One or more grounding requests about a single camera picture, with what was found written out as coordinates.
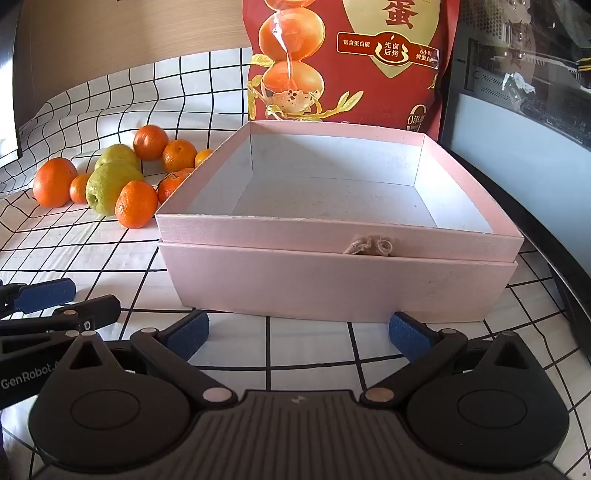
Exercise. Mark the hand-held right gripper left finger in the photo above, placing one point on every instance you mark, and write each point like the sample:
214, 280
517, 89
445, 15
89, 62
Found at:
189, 337

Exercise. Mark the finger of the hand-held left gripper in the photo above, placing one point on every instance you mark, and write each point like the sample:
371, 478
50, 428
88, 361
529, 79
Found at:
87, 310
46, 293

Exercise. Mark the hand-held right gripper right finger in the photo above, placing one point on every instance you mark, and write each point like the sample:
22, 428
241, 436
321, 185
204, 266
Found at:
406, 333

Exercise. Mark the pink cardboard box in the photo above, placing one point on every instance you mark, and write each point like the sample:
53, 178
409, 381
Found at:
323, 277

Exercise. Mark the small tangerine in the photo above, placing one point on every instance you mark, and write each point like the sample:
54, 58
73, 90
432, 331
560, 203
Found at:
79, 188
203, 158

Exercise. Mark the white black checkered cloth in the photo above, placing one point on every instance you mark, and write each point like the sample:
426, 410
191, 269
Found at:
300, 339

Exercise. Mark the black flat screen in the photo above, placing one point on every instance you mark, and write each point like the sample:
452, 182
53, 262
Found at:
7, 92

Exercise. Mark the red orange-print box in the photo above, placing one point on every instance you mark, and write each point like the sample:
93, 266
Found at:
369, 92

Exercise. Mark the black glass computer case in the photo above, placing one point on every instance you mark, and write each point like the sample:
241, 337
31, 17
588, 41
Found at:
508, 69

